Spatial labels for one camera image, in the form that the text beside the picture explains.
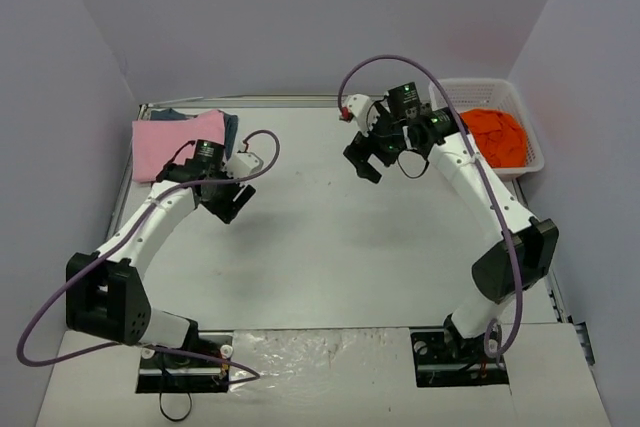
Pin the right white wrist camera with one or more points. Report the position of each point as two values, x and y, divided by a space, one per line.
360 109

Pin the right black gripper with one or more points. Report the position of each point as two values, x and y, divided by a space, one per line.
370 148

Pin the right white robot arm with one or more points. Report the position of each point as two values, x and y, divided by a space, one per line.
519 246

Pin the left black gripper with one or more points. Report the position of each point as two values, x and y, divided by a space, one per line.
228 202

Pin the white plastic basket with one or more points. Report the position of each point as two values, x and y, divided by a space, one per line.
483 93

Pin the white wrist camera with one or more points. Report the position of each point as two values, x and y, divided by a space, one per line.
244 166
360 109

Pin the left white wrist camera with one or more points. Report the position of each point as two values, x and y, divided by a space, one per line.
244 166

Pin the orange t-shirt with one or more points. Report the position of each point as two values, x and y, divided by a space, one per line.
500 138

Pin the folded blue t-shirt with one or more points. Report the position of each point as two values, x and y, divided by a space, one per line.
230 127

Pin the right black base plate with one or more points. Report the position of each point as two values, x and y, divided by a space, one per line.
440 362

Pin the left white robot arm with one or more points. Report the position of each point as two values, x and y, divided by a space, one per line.
110 301

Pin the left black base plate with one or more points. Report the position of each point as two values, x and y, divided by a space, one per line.
169 373

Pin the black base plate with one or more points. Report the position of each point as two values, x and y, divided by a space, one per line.
169 373
440 362

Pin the pink t-shirt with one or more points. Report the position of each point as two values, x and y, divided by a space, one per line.
154 142

